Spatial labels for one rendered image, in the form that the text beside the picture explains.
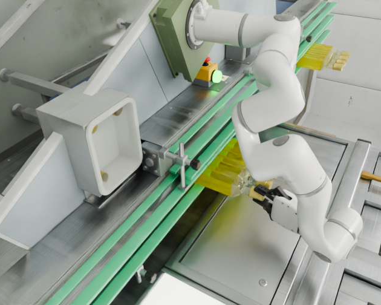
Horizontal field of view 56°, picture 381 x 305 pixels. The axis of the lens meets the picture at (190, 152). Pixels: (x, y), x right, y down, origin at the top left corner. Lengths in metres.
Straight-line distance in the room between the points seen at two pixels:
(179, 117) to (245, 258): 0.48
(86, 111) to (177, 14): 0.38
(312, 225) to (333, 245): 0.08
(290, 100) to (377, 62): 6.36
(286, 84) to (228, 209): 0.58
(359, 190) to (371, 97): 5.98
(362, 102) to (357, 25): 1.42
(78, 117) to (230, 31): 0.49
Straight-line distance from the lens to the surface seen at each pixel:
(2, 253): 1.31
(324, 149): 1.63
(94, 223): 0.99
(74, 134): 0.88
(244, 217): 1.22
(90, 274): 0.92
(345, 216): 0.95
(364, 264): 1.23
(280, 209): 1.06
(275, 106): 0.80
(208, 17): 1.12
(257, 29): 1.06
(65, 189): 0.99
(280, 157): 0.78
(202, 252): 1.12
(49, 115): 0.92
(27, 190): 0.90
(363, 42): 7.04
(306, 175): 0.80
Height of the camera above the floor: 1.39
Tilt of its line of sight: 25 degrees down
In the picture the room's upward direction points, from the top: 109 degrees clockwise
